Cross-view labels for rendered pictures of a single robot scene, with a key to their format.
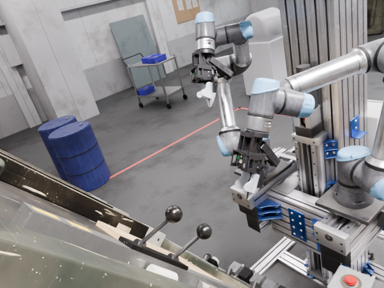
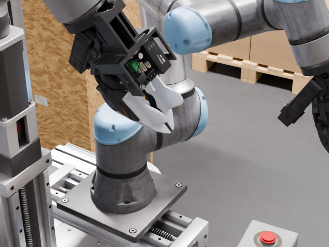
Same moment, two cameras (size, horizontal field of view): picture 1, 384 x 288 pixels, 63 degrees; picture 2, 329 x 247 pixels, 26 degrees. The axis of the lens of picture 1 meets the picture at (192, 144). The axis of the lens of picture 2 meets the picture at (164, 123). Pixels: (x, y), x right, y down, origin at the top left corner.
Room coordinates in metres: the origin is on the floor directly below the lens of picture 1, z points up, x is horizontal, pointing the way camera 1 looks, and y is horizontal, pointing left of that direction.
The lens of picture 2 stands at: (1.50, 0.62, 2.09)
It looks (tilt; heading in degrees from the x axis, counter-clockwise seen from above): 33 degrees down; 245
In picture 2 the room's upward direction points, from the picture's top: straight up
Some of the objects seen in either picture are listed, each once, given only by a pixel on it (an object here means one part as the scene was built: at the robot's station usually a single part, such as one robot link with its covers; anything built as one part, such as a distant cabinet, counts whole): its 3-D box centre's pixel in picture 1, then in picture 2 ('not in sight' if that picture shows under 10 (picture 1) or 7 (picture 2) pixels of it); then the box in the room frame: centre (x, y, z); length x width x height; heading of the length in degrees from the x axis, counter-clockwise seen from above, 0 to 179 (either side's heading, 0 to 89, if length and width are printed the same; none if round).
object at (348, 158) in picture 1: (354, 164); (123, 133); (1.03, -0.60, 1.20); 0.13 x 0.12 x 0.14; 6
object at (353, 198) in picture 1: (353, 187); (122, 176); (1.03, -0.60, 1.09); 0.15 x 0.15 x 0.10
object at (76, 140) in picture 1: (74, 151); not in sight; (4.16, 1.64, 0.41); 1.12 x 0.69 x 0.83; 19
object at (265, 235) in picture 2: (350, 281); (268, 239); (0.74, -0.41, 0.93); 0.04 x 0.04 x 0.02
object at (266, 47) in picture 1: (266, 54); not in sight; (5.54, -1.68, 0.74); 0.75 x 0.63 x 1.47; 32
